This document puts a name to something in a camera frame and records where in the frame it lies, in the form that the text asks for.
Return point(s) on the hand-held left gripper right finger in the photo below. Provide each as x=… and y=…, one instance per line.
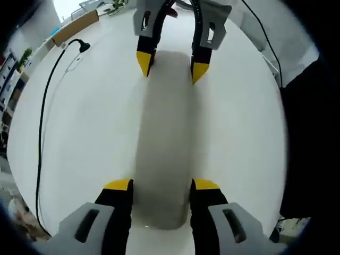
x=228, y=220

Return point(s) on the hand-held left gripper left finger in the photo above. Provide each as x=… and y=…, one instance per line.
x=101, y=220

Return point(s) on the beige cutlery case lid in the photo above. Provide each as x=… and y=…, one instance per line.
x=164, y=119

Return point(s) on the large potted green plant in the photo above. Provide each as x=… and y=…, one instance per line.
x=117, y=4

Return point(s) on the brown cardboard box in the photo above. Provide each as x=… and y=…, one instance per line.
x=75, y=27

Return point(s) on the blue flat object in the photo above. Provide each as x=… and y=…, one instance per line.
x=55, y=31

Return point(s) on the person's black clothing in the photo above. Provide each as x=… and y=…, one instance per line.
x=313, y=132

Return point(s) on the small green plant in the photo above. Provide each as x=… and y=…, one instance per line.
x=25, y=57

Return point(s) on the shelving unit with white bins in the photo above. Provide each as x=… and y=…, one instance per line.
x=10, y=79

